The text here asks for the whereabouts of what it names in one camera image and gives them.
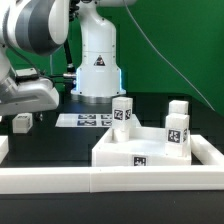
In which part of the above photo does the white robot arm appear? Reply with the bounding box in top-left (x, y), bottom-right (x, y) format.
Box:
top-left (0, 0), bottom-right (137, 116)

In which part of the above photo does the white square table top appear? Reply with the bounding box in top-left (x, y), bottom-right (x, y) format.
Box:
top-left (92, 127), bottom-right (191, 167)

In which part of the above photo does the white U-shaped fence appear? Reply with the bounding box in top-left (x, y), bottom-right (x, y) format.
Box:
top-left (0, 135), bottom-right (224, 194)

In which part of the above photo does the white sheet with tags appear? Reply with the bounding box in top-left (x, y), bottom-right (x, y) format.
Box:
top-left (54, 113), bottom-right (142, 129)

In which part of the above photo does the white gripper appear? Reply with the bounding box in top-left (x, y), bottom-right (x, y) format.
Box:
top-left (0, 77), bottom-right (59, 122)

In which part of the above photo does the black cable bundle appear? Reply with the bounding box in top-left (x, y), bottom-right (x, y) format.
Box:
top-left (46, 74), bottom-right (74, 88)

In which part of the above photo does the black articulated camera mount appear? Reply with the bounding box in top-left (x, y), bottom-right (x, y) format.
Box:
top-left (63, 0), bottom-right (80, 87)

